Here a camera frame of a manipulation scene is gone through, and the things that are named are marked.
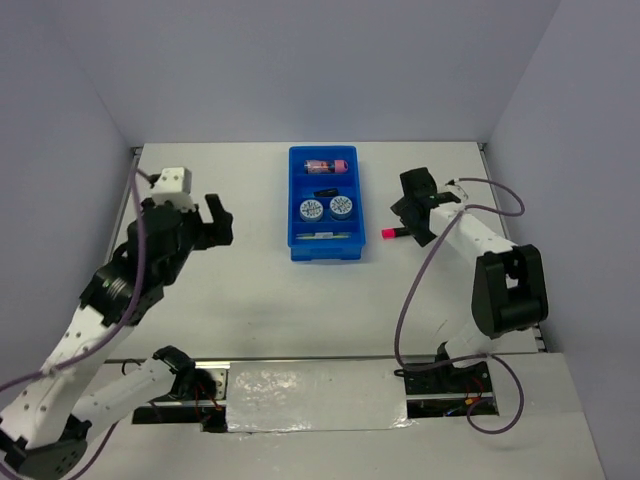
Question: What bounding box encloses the pink highlighter marker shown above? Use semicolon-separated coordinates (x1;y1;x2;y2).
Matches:
381;227;410;239

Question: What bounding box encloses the blue patterned jar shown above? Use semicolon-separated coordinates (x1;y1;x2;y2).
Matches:
299;199;324;223
329;195;354;221

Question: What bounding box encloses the blue highlighter marker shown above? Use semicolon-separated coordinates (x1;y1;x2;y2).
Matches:
313;188;339;198

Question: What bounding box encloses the yellow thin pen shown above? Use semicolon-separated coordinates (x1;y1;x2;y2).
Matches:
295;232;351;241

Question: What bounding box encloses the pink lidded jar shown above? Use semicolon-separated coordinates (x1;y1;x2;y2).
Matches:
304;159;349;175

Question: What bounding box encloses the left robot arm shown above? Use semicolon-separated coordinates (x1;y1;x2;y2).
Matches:
1;194;233;479

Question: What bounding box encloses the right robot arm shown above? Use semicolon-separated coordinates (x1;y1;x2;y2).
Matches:
391;167;549;391

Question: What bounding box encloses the blue compartment tray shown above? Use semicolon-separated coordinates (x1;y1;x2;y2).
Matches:
288;145;366;262

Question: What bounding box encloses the white foil panel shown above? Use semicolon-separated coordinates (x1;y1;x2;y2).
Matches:
226;359;411;433

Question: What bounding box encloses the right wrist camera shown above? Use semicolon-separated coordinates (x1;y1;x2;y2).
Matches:
438;180;469;204

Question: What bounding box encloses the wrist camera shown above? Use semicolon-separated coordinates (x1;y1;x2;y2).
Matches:
151;167;196;212
438;180;469;204

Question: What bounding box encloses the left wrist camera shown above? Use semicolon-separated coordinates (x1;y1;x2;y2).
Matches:
151;167;196;212

